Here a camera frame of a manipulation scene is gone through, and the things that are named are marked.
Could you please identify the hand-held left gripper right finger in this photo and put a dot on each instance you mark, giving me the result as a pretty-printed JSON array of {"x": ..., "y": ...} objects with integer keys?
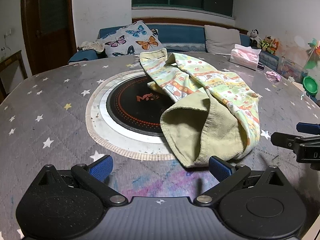
[{"x": 220, "y": 167}]

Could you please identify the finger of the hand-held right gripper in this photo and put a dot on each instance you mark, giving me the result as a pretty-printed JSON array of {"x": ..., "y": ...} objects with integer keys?
[
  {"x": 308, "y": 127},
  {"x": 283, "y": 138}
]

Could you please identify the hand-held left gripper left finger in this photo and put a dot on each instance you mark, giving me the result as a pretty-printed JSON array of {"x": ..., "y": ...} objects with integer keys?
[{"x": 101, "y": 168}]

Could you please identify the patterned yellow-green children's pants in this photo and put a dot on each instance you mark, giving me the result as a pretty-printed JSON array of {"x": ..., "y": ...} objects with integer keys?
[{"x": 220, "y": 85}]

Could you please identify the green toy bowl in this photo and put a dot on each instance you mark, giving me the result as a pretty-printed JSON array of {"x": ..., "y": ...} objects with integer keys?
[{"x": 310, "y": 85}]

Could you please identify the clear toy box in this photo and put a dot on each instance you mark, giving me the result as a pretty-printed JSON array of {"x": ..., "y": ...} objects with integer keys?
[{"x": 291, "y": 70}]

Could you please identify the round black induction cooktop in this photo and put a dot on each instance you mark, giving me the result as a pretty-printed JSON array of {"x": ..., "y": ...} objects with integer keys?
[{"x": 130, "y": 110}]

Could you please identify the colourful pinwheel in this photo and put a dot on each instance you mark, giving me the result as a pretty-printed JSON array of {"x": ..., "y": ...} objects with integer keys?
[{"x": 313, "y": 52}]

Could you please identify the small black object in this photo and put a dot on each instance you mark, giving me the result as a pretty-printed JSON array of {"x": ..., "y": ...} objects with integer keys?
[{"x": 261, "y": 66}]

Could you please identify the grey star-printed tablecloth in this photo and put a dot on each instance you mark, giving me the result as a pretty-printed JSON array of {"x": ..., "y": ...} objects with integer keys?
[{"x": 50, "y": 110}]

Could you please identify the orange fox plush toy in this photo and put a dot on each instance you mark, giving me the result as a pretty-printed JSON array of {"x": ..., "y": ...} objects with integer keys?
[{"x": 275, "y": 46}]

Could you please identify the pink tissue pack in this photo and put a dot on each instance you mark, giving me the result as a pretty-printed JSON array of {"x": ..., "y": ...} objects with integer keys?
[{"x": 243, "y": 56}]

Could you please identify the yellow-green bear plush toy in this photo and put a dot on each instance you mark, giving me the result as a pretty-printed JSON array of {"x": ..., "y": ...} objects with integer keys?
[{"x": 267, "y": 44}]

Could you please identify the panda plush toy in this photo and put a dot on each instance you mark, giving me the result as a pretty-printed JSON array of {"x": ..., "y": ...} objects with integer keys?
[{"x": 255, "y": 38}]

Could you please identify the plain grey pillow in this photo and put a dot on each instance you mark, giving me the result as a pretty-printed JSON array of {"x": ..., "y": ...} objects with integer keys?
[{"x": 221, "y": 38}]

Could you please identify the crumpled light cloth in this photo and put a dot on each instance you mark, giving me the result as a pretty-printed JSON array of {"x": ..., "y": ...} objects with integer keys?
[{"x": 91, "y": 46}]

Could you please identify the wooden side table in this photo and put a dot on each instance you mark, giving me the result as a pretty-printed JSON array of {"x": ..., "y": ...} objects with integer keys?
[{"x": 11, "y": 72}]

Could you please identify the butterfly-printed pillow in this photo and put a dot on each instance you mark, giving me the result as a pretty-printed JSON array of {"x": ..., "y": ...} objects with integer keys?
[{"x": 130, "y": 38}]

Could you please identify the blue sofa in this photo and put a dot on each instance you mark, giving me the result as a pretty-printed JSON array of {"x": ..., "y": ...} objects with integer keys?
[{"x": 180, "y": 36}]

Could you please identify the brown wooden door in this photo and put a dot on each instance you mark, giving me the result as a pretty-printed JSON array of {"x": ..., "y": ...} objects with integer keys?
[{"x": 50, "y": 25}]

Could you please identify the white wall socket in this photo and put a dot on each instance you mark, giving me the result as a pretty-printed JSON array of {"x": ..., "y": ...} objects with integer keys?
[{"x": 8, "y": 33}]

